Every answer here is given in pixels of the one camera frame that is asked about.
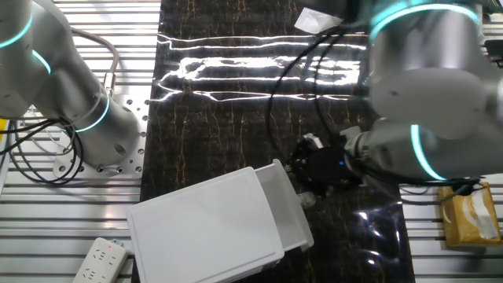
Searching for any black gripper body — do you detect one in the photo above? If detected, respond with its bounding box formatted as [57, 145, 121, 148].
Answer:
[314, 137, 366, 189]

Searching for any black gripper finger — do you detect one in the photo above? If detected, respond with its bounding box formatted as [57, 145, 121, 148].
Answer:
[289, 140, 318, 171]
[292, 167, 329, 197]

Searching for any white drawer with knob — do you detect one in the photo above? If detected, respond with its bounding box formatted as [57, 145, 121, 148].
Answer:
[253, 158, 318, 253]

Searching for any white plastic drawer cabinet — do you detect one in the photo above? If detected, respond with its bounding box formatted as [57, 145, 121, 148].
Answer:
[125, 167, 286, 283]

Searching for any black marble pattern mat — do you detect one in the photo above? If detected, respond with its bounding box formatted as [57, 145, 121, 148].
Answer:
[131, 0, 416, 283]

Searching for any yellow tissue box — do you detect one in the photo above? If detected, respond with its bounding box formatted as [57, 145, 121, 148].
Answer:
[438, 181, 503, 248]

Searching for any black flat device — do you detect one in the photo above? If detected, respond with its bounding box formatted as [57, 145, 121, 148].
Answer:
[484, 39, 503, 68]

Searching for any white power strip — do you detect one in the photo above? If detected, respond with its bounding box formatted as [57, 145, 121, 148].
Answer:
[72, 237, 128, 283]

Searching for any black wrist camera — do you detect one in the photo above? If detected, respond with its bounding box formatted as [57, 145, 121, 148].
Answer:
[447, 177, 483, 197]

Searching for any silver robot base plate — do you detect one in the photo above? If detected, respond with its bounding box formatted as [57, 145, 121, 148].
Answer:
[52, 94, 149, 180]

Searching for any thick grey robot cable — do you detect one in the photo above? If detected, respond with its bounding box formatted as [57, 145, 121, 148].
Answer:
[68, 26, 120, 97]

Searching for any black base cable bundle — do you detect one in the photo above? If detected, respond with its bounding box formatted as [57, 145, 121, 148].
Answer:
[0, 117, 86, 186]

